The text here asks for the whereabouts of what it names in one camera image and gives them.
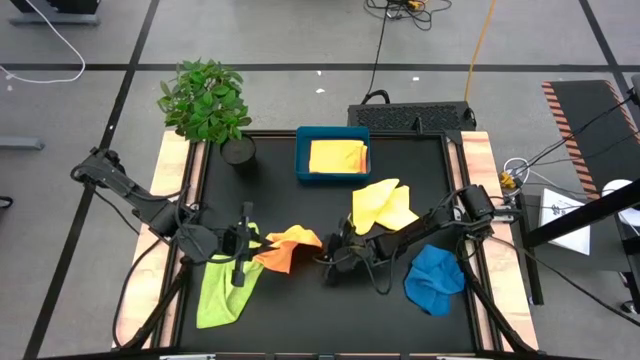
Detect yellow cable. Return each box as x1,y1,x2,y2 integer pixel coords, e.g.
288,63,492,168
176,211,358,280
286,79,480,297
463,0,497,103

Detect black cable conduit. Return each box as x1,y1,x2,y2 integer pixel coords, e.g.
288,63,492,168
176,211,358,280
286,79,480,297
457,234,539,357
112,234,197,351

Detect orange microfiber towel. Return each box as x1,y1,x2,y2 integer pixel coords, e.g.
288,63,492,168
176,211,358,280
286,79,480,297
254,224,324,275

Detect black metal beam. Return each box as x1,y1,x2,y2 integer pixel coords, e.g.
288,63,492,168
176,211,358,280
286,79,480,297
527,178,640,247

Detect blue microfiber towel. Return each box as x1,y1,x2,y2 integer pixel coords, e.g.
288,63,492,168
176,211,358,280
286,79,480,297
403,243,466,318

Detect black mat striped edges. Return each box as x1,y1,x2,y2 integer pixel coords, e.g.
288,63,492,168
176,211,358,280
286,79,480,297
541,79,640,201

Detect lime green microfiber towel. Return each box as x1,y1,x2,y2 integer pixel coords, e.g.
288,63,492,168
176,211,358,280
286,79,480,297
195,222,266,330

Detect green leafy plant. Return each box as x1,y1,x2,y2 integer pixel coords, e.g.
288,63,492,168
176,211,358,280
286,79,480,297
157,58,253,146

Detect thin black cable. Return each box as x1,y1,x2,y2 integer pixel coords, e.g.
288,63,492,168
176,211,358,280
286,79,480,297
519,92,639,171

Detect black power cable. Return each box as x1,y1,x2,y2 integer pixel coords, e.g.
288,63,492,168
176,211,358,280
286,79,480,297
360,7,392,105

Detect grey furniture base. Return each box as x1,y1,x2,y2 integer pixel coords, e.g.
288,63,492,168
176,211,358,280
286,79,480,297
8,0,101,27

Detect grey floor bar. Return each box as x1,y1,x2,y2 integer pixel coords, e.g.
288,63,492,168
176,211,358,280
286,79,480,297
0,137,46,152

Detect black plant pot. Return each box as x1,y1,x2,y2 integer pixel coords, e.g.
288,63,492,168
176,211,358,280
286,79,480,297
219,134,257,167

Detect black cable bundle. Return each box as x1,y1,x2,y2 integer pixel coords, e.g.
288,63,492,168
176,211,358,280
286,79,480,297
364,0,454,32

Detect black perforated computer case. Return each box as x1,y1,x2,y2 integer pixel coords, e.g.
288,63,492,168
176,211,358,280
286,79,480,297
347,101,476,132

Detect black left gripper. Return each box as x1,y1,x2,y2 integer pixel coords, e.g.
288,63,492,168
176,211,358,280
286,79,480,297
219,201,281,287

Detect white cable coil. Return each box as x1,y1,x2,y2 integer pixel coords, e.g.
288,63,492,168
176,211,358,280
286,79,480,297
501,156,532,177

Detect white round object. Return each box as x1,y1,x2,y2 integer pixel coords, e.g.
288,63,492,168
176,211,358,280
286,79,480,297
601,178,640,227

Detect white paper sheet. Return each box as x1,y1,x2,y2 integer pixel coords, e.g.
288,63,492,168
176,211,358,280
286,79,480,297
538,187,592,256

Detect large golden microfiber towel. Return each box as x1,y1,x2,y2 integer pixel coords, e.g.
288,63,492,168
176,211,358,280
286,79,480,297
308,138,369,175

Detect light wooden side board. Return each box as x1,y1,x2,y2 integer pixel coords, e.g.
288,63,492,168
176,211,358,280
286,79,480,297
447,130,540,351
112,130,207,350

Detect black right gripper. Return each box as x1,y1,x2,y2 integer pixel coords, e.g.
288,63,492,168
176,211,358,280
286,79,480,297
313,218,376,287

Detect teal plastic bin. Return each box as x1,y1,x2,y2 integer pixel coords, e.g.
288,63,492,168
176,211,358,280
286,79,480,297
294,125,372,182

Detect pale yellow microfiber towel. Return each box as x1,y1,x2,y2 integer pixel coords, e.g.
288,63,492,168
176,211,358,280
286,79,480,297
351,178,420,236

